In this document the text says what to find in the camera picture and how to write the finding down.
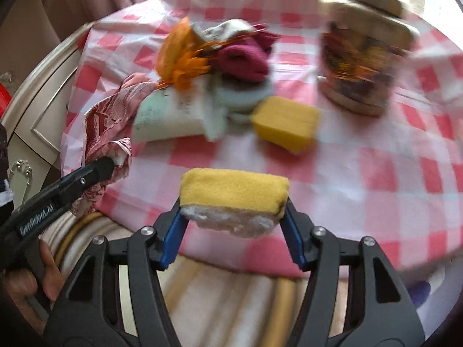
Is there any orange organza bag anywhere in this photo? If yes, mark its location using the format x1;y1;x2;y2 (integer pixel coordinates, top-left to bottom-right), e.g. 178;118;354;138
155;16;218;93

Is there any metal cabinet handle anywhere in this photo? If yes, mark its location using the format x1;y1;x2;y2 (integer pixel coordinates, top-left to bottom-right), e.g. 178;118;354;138
7;158;34;206

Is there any yellow block sponge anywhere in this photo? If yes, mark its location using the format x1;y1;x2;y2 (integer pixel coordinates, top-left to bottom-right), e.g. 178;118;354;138
250;96;322;154

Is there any cream cabinet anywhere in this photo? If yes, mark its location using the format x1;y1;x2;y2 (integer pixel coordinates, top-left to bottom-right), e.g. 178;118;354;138
0;22;95;212

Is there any pink patterned cloth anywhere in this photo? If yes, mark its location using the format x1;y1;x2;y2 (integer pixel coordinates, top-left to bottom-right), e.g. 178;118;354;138
82;73;158;215

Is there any red object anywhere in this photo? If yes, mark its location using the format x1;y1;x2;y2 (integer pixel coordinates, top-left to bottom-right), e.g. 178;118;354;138
0;82;15;117

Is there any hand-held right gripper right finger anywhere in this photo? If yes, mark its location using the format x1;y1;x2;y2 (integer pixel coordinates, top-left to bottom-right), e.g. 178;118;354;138
280;197;425;347

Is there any white cloth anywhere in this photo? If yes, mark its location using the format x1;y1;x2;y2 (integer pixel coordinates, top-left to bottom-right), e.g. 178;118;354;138
199;19;258;45

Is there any striped tasselled cushion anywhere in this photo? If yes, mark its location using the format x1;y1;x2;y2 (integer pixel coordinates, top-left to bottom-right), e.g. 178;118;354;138
39;210;348;347

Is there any maroon sock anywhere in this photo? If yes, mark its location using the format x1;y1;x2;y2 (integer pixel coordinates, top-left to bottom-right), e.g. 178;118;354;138
217;30;281;82

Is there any person's left hand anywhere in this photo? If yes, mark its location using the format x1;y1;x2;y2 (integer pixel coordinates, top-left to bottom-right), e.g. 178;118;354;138
0;240;66;313

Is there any clear cookie jar gold lid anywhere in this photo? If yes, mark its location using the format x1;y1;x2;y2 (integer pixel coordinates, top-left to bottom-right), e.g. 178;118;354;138
316;0;421;117

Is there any pink checked tablecloth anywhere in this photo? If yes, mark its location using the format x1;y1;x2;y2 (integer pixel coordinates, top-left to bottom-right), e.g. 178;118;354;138
60;0;463;280

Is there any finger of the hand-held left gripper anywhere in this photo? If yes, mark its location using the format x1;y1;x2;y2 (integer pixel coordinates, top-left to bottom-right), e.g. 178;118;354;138
51;156;116;210

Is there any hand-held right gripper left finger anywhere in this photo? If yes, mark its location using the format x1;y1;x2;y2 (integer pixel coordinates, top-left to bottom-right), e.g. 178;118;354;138
43;196;189;347

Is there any yellow and white sponge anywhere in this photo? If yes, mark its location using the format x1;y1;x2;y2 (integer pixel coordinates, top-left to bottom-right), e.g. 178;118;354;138
180;168;290;239

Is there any light blue knitted sock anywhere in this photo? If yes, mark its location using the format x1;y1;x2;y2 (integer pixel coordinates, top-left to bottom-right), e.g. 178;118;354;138
213;77;275;117

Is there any mint green tissue packet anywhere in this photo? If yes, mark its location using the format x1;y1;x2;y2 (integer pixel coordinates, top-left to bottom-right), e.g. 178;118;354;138
132;82;228;144

